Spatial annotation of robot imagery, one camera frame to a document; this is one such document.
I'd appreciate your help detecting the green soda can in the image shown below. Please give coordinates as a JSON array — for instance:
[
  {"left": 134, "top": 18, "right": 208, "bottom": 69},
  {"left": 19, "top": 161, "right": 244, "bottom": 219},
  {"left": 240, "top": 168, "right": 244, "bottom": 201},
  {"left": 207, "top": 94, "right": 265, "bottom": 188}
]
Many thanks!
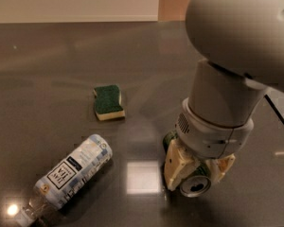
[{"left": 163, "top": 131, "right": 211, "bottom": 198}]

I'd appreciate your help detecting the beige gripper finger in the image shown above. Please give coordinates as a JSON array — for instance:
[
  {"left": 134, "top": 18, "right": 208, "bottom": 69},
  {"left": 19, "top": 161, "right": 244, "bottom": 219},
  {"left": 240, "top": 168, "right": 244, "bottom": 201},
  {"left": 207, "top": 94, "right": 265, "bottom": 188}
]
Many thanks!
[
  {"left": 206, "top": 154, "right": 236, "bottom": 183},
  {"left": 164, "top": 139, "right": 200, "bottom": 191}
]

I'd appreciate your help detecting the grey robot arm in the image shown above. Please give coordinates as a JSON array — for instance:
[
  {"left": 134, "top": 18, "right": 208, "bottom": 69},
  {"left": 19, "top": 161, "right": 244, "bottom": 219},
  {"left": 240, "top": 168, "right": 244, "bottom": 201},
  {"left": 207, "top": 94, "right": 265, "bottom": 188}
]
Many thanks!
[{"left": 163, "top": 0, "right": 284, "bottom": 198}]

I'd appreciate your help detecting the green and yellow sponge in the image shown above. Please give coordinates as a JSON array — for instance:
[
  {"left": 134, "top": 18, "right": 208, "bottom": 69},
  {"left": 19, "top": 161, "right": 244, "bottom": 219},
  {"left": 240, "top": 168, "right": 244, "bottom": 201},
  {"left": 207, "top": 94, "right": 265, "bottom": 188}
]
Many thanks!
[{"left": 93, "top": 84, "right": 125, "bottom": 121}]

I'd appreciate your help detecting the tea bottle with white label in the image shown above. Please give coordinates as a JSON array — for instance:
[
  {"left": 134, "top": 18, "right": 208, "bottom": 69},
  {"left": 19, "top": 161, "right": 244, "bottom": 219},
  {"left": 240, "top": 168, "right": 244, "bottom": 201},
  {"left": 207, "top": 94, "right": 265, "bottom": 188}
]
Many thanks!
[{"left": 16, "top": 134, "right": 113, "bottom": 227}]

